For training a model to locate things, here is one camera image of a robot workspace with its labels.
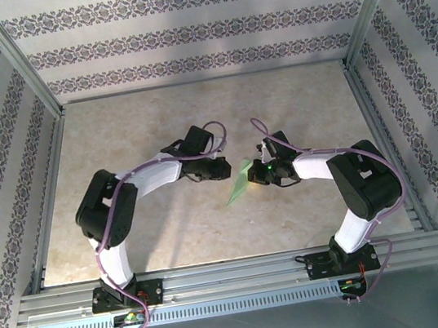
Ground light green paper sheet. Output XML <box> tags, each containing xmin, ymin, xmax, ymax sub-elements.
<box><xmin>218</xmin><ymin>158</ymin><xmax>259</xmax><ymax>206</ymax></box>

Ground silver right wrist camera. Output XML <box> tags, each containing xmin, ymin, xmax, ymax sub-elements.
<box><xmin>255</xmin><ymin>140</ymin><xmax>275</xmax><ymax>160</ymax></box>

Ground thin aluminium edge rail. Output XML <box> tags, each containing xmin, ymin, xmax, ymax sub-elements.
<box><xmin>60</xmin><ymin>56</ymin><xmax>347</xmax><ymax>107</ymax></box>

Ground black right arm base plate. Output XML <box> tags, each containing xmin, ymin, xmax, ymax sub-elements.
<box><xmin>304</xmin><ymin>243</ymin><xmax>381</xmax><ymax>281</ymax></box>

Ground wide aluminium mounting rail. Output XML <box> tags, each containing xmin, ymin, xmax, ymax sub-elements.
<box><xmin>13</xmin><ymin>228</ymin><xmax>438</xmax><ymax>327</ymax></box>

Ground aluminium table edge rail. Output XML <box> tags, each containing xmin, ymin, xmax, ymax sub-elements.
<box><xmin>5</xmin><ymin>108</ymin><xmax>93</xmax><ymax>295</ymax></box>
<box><xmin>340</xmin><ymin>52</ymin><xmax>435</xmax><ymax>241</ymax></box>

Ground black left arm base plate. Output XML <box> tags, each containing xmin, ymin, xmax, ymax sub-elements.
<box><xmin>88</xmin><ymin>277</ymin><xmax>167</xmax><ymax>316</ymax></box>

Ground slotted grey cable duct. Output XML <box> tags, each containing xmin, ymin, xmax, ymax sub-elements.
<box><xmin>34</xmin><ymin>281</ymin><xmax>343</xmax><ymax>328</ymax></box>

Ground aluminium frame post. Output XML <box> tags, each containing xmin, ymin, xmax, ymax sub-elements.
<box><xmin>0</xmin><ymin>0</ymin><xmax>64</xmax><ymax>126</ymax></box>
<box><xmin>335</xmin><ymin>0</ymin><xmax>422</xmax><ymax>69</ymax></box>

